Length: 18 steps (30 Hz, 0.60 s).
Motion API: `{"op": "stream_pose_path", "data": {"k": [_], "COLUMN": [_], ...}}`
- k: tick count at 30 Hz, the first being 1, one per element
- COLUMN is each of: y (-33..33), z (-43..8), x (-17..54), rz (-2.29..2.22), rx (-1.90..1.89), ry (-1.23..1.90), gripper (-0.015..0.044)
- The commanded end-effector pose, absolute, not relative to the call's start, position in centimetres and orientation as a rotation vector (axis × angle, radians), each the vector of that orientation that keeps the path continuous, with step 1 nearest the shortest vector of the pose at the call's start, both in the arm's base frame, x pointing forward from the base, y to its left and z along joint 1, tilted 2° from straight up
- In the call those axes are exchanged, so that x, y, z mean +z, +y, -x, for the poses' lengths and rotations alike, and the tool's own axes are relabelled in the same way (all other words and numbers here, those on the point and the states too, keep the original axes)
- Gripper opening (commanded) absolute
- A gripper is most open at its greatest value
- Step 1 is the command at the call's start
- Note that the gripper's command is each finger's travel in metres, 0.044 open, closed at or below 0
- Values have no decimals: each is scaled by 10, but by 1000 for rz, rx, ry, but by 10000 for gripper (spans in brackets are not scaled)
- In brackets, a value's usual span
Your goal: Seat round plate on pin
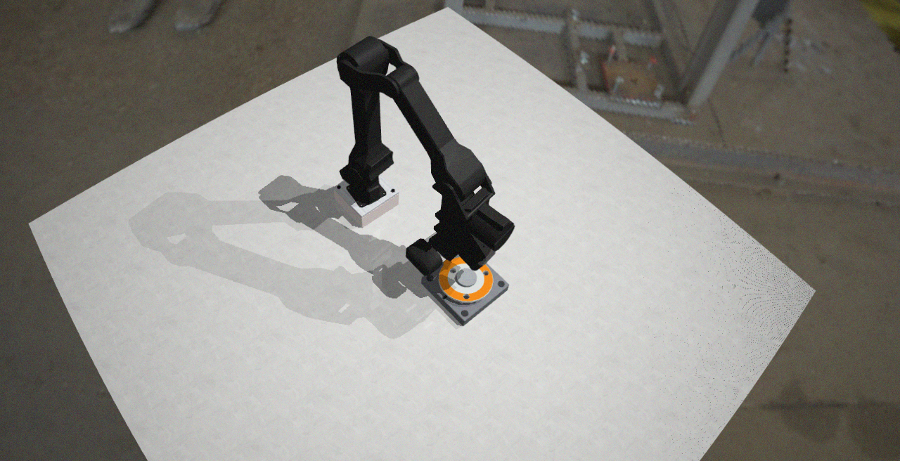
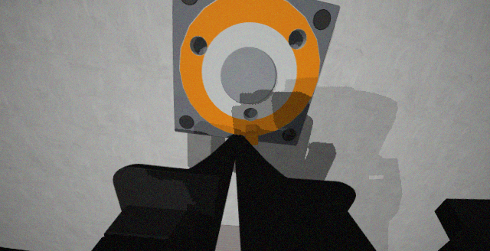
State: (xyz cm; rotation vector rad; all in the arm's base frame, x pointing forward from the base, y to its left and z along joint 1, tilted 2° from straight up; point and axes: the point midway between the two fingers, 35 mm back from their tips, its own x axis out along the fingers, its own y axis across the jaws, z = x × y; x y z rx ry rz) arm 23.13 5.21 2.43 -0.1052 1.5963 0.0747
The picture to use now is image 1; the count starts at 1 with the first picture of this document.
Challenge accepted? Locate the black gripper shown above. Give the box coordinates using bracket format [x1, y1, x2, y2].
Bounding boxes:
[406, 210, 468, 276]

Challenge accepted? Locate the orange round plate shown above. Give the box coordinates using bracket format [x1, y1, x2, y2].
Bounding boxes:
[439, 257, 494, 303]

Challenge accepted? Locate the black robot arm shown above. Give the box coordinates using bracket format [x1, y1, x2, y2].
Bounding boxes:
[337, 36, 515, 271]

